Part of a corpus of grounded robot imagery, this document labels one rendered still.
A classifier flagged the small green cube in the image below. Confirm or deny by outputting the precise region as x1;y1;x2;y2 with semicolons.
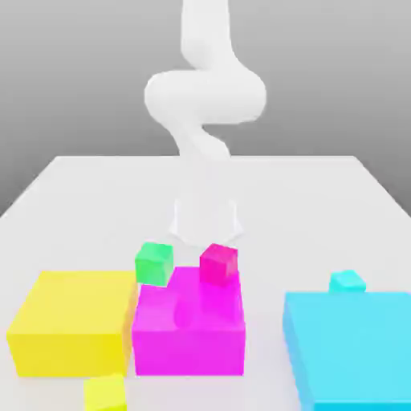
134;242;175;287

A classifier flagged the small cyan cube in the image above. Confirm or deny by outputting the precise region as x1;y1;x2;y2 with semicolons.
328;269;368;294

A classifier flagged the small red cube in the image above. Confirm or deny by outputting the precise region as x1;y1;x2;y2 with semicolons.
199;242;239;287

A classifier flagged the large cyan box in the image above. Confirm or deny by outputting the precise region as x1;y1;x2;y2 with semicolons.
282;291;411;411

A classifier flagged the large magenta box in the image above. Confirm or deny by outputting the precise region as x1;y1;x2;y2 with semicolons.
131;265;247;377

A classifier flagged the large yellow box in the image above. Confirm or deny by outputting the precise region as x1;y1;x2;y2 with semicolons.
6;270;140;378

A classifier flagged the small yellow cube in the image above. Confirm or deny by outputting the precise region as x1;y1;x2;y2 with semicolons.
83;373;128;411

